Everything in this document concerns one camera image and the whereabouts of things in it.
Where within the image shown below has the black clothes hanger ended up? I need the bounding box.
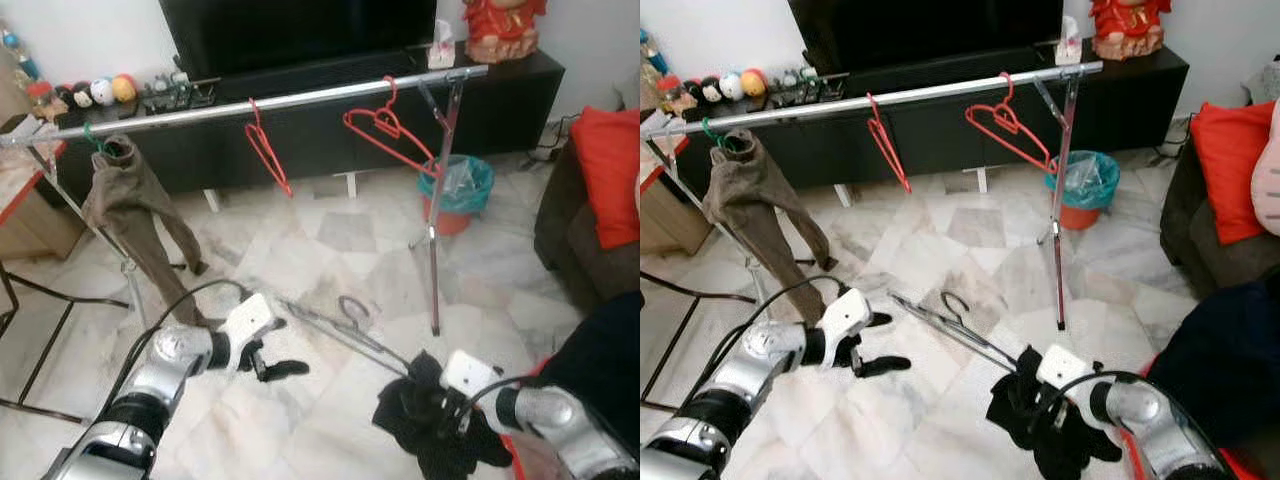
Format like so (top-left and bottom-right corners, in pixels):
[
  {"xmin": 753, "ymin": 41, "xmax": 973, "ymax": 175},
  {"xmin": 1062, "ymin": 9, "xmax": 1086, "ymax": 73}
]
[
  {"xmin": 279, "ymin": 294, "xmax": 417, "ymax": 380},
  {"xmin": 889, "ymin": 289, "xmax": 1022, "ymax": 373}
]

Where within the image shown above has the navy blue garment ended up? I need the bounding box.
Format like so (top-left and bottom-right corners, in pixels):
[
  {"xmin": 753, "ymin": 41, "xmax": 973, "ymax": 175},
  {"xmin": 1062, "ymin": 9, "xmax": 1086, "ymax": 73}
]
[
  {"xmin": 544, "ymin": 288, "xmax": 641, "ymax": 453},
  {"xmin": 1144, "ymin": 278, "xmax": 1280, "ymax": 453}
]

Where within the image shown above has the red plastic clothes hanger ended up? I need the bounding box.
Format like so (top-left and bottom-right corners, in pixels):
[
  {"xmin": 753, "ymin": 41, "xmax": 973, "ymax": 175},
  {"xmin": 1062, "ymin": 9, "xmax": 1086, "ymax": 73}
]
[
  {"xmin": 342, "ymin": 76, "xmax": 442, "ymax": 180},
  {"xmin": 964, "ymin": 71, "xmax": 1060, "ymax": 175},
  {"xmin": 866, "ymin": 92, "xmax": 914, "ymax": 194},
  {"xmin": 244, "ymin": 97, "xmax": 295, "ymax": 199}
]

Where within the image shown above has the orange waste bin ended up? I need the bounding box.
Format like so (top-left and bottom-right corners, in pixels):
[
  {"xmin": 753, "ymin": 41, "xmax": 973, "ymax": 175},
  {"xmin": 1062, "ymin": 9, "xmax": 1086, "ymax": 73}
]
[
  {"xmin": 421, "ymin": 195, "xmax": 472, "ymax": 237},
  {"xmin": 1057, "ymin": 198, "xmax": 1102, "ymax": 232}
]

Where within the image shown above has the black TV console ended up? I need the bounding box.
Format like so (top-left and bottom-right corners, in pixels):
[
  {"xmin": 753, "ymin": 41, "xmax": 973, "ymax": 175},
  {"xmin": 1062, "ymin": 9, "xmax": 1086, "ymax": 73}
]
[
  {"xmin": 55, "ymin": 50, "xmax": 567, "ymax": 198},
  {"xmin": 665, "ymin": 45, "xmax": 1192, "ymax": 193}
]

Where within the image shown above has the dark brown sofa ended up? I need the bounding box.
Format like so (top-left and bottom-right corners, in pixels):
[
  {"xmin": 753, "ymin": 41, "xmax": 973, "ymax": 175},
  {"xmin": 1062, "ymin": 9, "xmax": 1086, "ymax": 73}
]
[
  {"xmin": 534, "ymin": 140, "xmax": 641, "ymax": 313},
  {"xmin": 1159, "ymin": 135, "xmax": 1280, "ymax": 303}
]

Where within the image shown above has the silver metal clothes rack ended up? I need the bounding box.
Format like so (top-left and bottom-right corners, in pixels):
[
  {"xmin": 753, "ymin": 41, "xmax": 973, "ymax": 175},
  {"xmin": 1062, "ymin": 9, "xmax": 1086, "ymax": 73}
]
[
  {"xmin": 640, "ymin": 61, "xmax": 1105, "ymax": 333},
  {"xmin": 0, "ymin": 65, "xmax": 492, "ymax": 338}
]

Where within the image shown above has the teal plastic bin liner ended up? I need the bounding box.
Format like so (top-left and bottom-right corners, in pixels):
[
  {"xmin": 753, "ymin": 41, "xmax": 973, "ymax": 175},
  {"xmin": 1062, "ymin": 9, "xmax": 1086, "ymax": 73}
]
[
  {"xmin": 1044, "ymin": 149, "xmax": 1122, "ymax": 210},
  {"xmin": 416, "ymin": 154, "xmax": 496, "ymax": 215}
]

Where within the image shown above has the red cushion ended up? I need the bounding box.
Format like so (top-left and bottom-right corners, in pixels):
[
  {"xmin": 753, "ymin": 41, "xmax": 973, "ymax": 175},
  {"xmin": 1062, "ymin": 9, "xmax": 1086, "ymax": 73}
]
[
  {"xmin": 569, "ymin": 106, "xmax": 641, "ymax": 252},
  {"xmin": 1189, "ymin": 99, "xmax": 1277, "ymax": 247}
]

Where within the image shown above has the black flat television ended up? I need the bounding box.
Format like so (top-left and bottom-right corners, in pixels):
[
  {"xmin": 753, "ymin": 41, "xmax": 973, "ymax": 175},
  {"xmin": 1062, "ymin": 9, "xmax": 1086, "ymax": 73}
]
[
  {"xmin": 787, "ymin": 0, "xmax": 1065, "ymax": 78},
  {"xmin": 159, "ymin": 0, "xmax": 439, "ymax": 81}
]

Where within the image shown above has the pink cat face pillow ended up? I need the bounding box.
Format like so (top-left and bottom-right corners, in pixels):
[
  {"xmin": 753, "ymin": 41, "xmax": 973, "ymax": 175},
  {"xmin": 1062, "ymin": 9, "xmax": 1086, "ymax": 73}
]
[{"xmin": 1249, "ymin": 123, "xmax": 1280, "ymax": 238}]

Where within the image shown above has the small white pink box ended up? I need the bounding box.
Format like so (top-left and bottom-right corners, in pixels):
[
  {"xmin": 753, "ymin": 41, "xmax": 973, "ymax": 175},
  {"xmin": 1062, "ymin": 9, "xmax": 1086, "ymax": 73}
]
[
  {"xmin": 1054, "ymin": 17, "xmax": 1085, "ymax": 67},
  {"xmin": 426, "ymin": 20, "xmax": 457, "ymax": 70}
]

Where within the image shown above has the red laughing Buddha statue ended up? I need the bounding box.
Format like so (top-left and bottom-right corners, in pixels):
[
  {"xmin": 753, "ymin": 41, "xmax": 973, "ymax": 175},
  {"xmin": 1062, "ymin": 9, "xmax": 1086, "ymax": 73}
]
[
  {"xmin": 459, "ymin": 0, "xmax": 549, "ymax": 65},
  {"xmin": 1089, "ymin": 0, "xmax": 1174, "ymax": 62}
]

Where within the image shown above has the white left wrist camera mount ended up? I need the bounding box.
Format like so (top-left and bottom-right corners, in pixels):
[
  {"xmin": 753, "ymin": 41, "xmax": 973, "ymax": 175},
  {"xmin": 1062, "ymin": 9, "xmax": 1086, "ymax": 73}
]
[
  {"xmin": 814, "ymin": 288, "xmax": 874, "ymax": 371},
  {"xmin": 221, "ymin": 293, "xmax": 280, "ymax": 347}
]

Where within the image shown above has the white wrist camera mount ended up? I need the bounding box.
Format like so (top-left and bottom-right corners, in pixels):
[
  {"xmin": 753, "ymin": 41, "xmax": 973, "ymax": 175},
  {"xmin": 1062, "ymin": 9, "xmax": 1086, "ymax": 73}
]
[
  {"xmin": 439, "ymin": 350, "xmax": 502, "ymax": 407},
  {"xmin": 221, "ymin": 293, "xmax": 280, "ymax": 347},
  {"xmin": 814, "ymin": 288, "xmax": 874, "ymax": 371},
  {"xmin": 1036, "ymin": 344, "xmax": 1099, "ymax": 397}
]

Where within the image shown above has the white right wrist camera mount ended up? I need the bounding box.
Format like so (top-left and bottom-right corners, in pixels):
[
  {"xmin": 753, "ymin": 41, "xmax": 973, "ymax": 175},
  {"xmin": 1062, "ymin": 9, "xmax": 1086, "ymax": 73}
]
[
  {"xmin": 1036, "ymin": 344, "xmax": 1099, "ymax": 397},
  {"xmin": 439, "ymin": 350, "xmax": 502, "ymax": 407}
]

